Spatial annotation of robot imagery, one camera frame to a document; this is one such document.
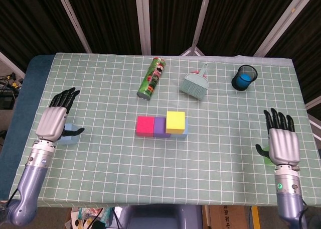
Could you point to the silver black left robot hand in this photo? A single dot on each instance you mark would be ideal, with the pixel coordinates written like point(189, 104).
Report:
point(51, 123)

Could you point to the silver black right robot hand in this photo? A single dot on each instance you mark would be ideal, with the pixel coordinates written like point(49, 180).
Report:
point(284, 146)

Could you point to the green foam cube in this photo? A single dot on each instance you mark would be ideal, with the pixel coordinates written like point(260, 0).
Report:
point(267, 161)

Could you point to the light blue foam cube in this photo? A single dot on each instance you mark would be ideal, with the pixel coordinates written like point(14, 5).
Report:
point(179, 136)
point(71, 138)

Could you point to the pink foam cube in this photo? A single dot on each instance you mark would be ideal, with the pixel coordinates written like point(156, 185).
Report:
point(145, 126)

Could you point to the purple foam cube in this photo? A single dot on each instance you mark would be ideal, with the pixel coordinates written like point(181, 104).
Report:
point(159, 127)

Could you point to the yellow foam cube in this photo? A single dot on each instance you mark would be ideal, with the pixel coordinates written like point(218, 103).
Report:
point(175, 122)

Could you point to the dark blue table pad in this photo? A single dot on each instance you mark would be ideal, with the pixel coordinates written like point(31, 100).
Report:
point(27, 93)

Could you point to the black device box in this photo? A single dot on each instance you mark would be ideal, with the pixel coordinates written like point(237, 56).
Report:
point(7, 102)

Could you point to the yellow bar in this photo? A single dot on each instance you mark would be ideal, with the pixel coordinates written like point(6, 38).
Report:
point(255, 217)

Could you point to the black mesh pen cup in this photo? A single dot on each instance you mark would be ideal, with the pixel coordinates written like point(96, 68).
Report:
point(235, 84)

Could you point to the brown cardboard box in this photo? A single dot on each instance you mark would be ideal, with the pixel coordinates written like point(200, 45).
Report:
point(225, 217)

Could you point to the colourful printed papers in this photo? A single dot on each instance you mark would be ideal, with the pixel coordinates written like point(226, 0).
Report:
point(85, 217)

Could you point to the red round disc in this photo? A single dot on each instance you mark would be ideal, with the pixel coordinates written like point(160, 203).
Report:
point(205, 75)

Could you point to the teal hand brush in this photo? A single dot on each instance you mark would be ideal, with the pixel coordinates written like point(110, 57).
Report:
point(193, 84)

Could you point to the green Pringles can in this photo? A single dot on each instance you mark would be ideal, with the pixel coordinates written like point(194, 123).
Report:
point(153, 78)

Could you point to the green checkered tablecloth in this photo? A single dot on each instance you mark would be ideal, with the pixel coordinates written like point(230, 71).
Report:
point(175, 168)

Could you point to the blue-grey robot torso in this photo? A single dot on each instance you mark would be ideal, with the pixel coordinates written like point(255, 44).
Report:
point(160, 217)

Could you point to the white frame bar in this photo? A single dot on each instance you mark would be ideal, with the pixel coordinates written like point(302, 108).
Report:
point(316, 122)
point(314, 102)
point(11, 64)

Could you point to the white frame post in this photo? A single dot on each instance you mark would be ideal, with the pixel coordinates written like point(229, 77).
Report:
point(287, 15)
point(143, 20)
point(73, 20)
point(203, 13)

